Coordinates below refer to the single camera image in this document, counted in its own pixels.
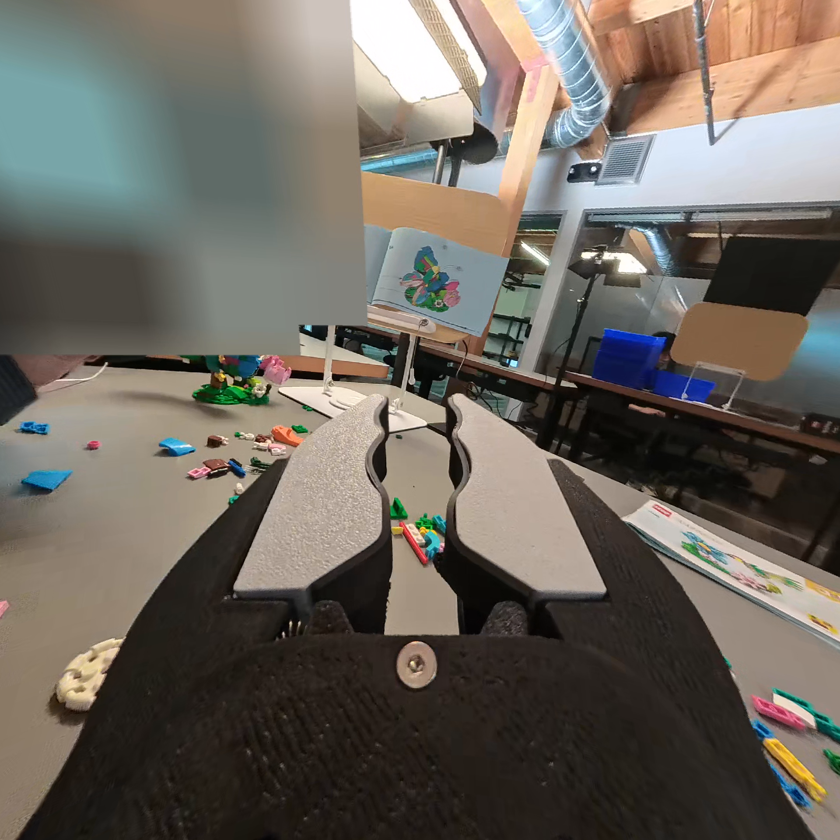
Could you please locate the white book stand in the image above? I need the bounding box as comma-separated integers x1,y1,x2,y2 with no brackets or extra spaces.
279,305,447,434

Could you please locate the grey wall vent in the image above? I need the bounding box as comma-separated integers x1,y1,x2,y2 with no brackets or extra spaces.
594,133,657,186

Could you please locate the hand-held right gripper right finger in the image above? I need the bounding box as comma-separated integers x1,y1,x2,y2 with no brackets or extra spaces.
433,394,608,634

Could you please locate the black light stand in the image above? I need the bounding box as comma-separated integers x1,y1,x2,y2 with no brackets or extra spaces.
538,246,651,447

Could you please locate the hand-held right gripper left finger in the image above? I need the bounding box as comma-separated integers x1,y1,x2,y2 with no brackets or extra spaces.
233,394,395,634

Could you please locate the tan rounded board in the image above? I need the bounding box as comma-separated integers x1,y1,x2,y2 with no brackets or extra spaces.
669,302,809,383

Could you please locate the cluster of small lego pieces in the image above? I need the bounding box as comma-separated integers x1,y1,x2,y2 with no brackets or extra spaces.
187,423,309,506

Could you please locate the white cable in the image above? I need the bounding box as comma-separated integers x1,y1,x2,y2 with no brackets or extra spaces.
36,363,109,395

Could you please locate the heap of colourful lego pieces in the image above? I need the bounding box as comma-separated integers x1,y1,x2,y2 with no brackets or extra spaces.
390,497,448,565

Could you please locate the lego flower model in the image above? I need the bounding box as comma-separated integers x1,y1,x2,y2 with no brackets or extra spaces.
180,354,293,409

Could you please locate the ceiling light fixture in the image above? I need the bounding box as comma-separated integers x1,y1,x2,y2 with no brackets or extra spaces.
351,0,490,106

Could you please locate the long wooden table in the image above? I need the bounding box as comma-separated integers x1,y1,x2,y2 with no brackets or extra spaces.
564,371,840,565

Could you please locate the lego instruction booklet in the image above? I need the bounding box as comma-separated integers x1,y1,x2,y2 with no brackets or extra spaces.
622,500,840,651

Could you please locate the pile of mixed lego pieces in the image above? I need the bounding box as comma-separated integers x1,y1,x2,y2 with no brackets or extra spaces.
722,656,840,809

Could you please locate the stack of blue bins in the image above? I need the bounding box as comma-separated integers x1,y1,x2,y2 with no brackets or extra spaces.
592,328,667,385

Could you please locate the butterfly picture sheet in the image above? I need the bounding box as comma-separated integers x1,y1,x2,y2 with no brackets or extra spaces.
365,225,509,339

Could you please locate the white round lattice lego piece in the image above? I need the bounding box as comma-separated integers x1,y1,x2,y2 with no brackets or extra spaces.
54,637,126,713

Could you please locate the clear board stand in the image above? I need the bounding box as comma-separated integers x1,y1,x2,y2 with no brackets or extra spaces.
681,361,749,411

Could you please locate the black screen panel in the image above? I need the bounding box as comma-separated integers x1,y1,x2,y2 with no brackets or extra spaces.
702,236,840,316

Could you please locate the blue plastic bin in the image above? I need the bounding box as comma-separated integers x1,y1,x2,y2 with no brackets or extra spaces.
653,371,716,403

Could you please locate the wooden stand backboard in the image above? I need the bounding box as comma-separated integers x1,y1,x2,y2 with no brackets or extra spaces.
361,172,513,345

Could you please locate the silver ventilation duct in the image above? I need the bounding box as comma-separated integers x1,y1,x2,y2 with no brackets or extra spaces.
515,0,618,148

